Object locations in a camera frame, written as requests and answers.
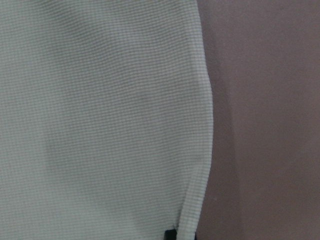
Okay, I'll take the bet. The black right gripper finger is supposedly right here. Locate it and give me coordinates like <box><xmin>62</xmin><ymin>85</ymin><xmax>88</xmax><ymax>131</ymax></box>
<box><xmin>164</xmin><ymin>229</ymin><xmax>177</xmax><ymax>240</ymax></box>

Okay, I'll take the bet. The olive green long-sleeve shirt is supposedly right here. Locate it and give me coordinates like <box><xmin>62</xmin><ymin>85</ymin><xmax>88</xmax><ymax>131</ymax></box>
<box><xmin>0</xmin><ymin>0</ymin><xmax>214</xmax><ymax>240</ymax></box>

